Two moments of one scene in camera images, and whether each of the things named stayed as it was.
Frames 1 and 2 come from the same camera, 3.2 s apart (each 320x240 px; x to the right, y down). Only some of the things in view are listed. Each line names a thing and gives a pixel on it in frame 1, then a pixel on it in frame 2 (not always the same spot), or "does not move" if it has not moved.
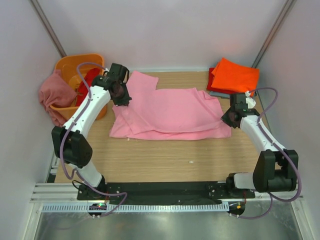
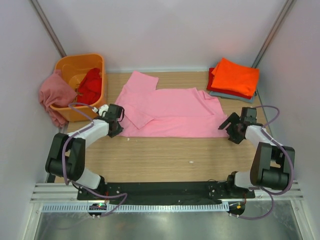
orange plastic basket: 67,64 does not move
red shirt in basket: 83,89 does not move
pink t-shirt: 182,114 does not move
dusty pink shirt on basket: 57,91 does not move
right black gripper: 227,120 → 232,127
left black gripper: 122,97 → 116,127
